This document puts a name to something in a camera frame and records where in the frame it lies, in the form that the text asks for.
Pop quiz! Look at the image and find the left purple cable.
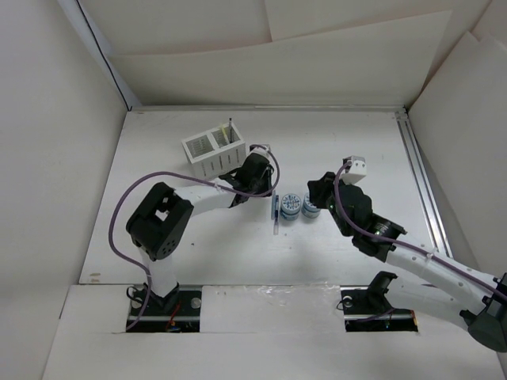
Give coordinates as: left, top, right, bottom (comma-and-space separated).
108, 144, 281, 329

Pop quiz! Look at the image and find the yellow pen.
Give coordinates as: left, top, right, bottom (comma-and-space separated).
219, 123, 230, 145

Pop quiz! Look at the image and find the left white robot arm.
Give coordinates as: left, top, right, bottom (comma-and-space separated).
126, 153, 274, 314

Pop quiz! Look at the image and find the aluminium rail right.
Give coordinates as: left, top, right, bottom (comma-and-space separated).
395, 108, 453, 258

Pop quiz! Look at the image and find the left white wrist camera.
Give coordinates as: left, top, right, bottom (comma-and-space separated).
249, 144, 271, 159

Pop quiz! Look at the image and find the clear blue-tipped pen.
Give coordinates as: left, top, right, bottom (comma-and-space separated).
271, 191, 279, 236

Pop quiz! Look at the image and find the purple cable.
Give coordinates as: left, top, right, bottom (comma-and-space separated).
108, 144, 281, 329
331, 161, 507, 302

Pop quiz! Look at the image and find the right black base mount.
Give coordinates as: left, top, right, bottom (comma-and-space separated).
336, 272, 418, 333

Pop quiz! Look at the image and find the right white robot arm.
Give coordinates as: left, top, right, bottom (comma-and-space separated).
307, 166, 506, 352

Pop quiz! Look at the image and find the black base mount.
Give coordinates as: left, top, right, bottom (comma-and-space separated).
126, 283, 203, 333
336, 272, 418, 333

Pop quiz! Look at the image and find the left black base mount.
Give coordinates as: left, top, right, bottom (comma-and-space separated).
126, 283, 203, 333

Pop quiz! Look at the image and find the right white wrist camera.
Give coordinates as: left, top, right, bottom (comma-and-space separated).
340, 155, 367, 184

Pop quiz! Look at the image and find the blue-white round tin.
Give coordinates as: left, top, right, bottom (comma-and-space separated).
301, 192, 320, 219
280, 193, 302, 222

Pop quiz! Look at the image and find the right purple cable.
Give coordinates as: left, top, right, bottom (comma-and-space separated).
331, 161, 507, 302

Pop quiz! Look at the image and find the white two-compartment slotted organizer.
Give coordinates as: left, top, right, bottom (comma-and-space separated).
181, 120, 246, 180

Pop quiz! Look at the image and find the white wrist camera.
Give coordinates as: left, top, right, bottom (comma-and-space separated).
340, 155, 367, 184
249, 144, 271, 159

